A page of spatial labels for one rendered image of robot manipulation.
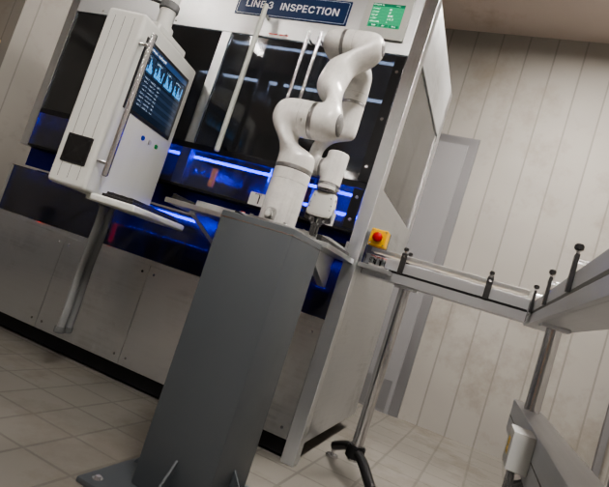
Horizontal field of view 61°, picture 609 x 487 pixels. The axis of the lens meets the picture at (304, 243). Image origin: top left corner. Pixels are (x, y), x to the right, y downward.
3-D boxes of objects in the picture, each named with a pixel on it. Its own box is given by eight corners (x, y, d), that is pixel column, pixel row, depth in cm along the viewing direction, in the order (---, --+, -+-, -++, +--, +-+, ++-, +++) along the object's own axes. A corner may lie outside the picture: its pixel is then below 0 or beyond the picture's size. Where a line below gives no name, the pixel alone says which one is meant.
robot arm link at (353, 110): (322, 94, 196) (300, 170, 196) (361, 100, 190) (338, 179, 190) (330, 102, 204) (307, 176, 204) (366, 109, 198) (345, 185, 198)
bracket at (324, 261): (318, 285, 218) (328, 256, 219) (325, 288, 217) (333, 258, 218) (291, 276, 186) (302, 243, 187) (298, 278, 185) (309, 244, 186)
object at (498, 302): (359, 272, 222) (370, 237, 224) (366, 275, 237) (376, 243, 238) (525, 322, 198) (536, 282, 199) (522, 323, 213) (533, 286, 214)
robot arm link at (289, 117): (303, 170, 156) (327, 97, 157) (250, 157, 162) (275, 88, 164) (315, 182, 167) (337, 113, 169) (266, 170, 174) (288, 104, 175)
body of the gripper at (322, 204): (341, 195, 196) (333, 223, 195) (317, 189, 200) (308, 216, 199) (336, 189, 190) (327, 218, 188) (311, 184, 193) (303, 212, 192)
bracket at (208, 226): (219, 254, 235) (228, 227, 236) (224, 255, 234) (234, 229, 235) (179, 241, 204) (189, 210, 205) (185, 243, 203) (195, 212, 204)
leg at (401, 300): (345, 453, 223) (396, 284, 229) (364, 462, 220) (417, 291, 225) (339, 458, 214) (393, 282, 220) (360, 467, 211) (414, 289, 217)
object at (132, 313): (86, 318, 374) (127, 204, 381) (350, 428, 301) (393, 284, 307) (-44, 310, 280) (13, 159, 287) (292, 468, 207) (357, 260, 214)
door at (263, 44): (195, 143, 252) (233, 34, 257) (278, 162, 236) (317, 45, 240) (194, 143, 252) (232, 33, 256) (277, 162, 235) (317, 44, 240)
